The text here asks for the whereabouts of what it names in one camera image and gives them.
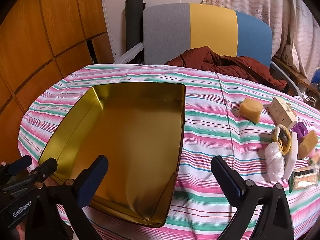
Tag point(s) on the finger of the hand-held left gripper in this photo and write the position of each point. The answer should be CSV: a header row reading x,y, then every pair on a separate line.
x,y
47,167
18,165

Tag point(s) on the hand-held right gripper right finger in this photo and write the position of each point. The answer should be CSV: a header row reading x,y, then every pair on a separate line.
x,y
228,180

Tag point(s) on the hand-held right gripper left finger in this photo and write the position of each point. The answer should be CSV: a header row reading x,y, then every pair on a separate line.
x,y
96,172

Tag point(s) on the gold metal tin box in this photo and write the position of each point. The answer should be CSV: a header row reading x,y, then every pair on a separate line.
x,y
130,135

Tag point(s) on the yellow sponge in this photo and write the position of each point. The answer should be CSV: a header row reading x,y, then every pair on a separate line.
x,y
308,143
251,110

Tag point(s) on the purple snack packet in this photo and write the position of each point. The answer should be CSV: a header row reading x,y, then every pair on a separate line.
x,y
300,128

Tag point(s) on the pink green striped bedsheet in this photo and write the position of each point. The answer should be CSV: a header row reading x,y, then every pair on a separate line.
x,y
207,140

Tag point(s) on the clear crumpled plastic bag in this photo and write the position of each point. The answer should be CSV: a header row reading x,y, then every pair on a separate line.
x,y
274,161

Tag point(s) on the white flat oval item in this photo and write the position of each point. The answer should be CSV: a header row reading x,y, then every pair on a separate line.
x,y
292,155

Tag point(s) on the clear green-ended snack packet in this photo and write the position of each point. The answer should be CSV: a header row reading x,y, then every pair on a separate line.
x,y
303,178

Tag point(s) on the beige cardboard box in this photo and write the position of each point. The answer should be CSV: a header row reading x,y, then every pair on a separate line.
x,y
281,112

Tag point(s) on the rust brown jacket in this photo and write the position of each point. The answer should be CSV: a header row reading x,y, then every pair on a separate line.
x,y
225,65

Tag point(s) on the wooden desk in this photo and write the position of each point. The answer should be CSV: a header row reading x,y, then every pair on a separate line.
x,y
295,76

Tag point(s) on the wooden wardrobe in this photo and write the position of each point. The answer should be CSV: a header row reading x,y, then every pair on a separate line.
x,y
50,30

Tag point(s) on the black rolled mat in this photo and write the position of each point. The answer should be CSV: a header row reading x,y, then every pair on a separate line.
x,y
133,22

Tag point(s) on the grey yellow blue chair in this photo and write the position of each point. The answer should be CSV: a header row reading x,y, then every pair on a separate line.
x,y
212,25

